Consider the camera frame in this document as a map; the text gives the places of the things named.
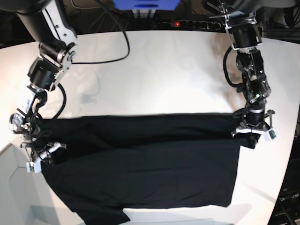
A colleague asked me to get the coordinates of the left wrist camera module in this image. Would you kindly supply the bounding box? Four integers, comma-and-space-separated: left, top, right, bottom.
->
264, 127, 278, 142

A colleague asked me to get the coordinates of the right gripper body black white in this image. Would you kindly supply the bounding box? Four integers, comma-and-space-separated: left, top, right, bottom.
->
20, 131, 67, 166

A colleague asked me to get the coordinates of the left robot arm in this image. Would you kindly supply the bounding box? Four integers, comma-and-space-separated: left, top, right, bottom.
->
213, 0, 277, 142

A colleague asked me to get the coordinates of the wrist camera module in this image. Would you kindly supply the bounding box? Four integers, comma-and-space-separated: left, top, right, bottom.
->
26, 161, 42, 174
264, 127, 278, 142

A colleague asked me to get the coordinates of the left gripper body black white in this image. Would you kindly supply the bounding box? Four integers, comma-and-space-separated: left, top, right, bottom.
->
231, 103, 274, 138

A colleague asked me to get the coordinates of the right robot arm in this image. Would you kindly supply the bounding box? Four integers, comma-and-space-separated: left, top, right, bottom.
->
10, 0, 77, 173

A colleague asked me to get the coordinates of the black equipment at right edge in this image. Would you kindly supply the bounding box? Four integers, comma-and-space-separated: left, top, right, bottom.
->
274, 131, 300, 225

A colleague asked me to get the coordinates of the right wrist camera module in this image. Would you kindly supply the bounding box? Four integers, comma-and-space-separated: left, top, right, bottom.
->
26, 161, 42, 174

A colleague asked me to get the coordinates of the blue box at top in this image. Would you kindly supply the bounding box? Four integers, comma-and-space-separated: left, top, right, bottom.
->
113, 0, 180, 11

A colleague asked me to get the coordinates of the black T-shirt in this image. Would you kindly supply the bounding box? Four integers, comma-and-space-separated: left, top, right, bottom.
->
39, 114, 255, 225

